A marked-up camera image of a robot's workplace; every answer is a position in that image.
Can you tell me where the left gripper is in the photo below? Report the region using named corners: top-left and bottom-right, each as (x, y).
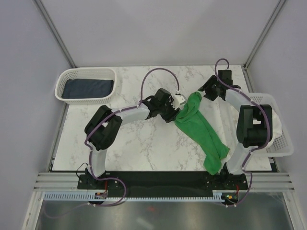
top-left (158, 98), bottom-right (180, 124)

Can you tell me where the green towel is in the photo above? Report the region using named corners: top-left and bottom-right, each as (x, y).
top-left (174, 92), bottom-right (230, 175)

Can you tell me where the dark blue towel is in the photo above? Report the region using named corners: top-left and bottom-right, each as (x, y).
top-left (62, 79), bottom-right (114, 99)

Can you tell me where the white towel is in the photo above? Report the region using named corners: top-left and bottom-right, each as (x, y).
top-left (230, 105), bottom-right (282, 149)

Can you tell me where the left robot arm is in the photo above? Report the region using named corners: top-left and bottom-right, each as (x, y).
top-left (84, 88), bottom-right (187, 189)

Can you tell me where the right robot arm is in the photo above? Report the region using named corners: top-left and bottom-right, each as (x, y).
top-left (198, 69), bottom-right (273, 189)

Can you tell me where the white perforated basket left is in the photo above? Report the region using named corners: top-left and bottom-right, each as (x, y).
top-left (54, 67), bottom-right (117, 105)

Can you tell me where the white perforated basket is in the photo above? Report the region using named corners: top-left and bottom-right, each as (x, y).
top-left (247, 93), bottom-right (294, 157)
top-left (54, 67), bottom-right (117, 105)

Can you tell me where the white perforated basket right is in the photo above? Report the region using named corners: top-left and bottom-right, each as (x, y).
top-left (247, 93), bottom-right (294, 157)

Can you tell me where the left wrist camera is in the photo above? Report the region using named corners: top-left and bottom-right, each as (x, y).
top-left (173, 93), bottom-right (187, 107)

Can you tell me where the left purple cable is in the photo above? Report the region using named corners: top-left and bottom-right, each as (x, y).
top-left (83, 68), bottom-right (181, 179)

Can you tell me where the purple cable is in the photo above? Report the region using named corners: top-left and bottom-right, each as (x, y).
top-left (214, 58), bottom-right (272, 172)
top-left (83, 68), bottom-right (181, 179)

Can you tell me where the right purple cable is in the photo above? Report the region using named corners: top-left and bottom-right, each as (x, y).
top-left (214, 58), bottom-right (272, 172)

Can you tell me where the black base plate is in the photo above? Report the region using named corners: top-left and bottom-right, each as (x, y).
top-left (77, 171), bottom-right (248, 197)

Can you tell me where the right aluminium frame post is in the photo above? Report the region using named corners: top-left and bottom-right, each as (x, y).
top-left (242, 0), bottom-right (288, 71)

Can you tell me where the aluminium frame post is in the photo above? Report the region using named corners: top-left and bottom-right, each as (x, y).
top-left (33, 0), bottom-right (77, 68)
top-left (242, 0), bottom-right (288, 71)

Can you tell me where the white cable duct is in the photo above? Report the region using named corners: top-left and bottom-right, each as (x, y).
top-left (43, 190), bottom-right (226, 202)

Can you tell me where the left aluminium frame post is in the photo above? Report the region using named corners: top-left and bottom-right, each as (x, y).
top-left (33, 0), bottom-right (77, 68)

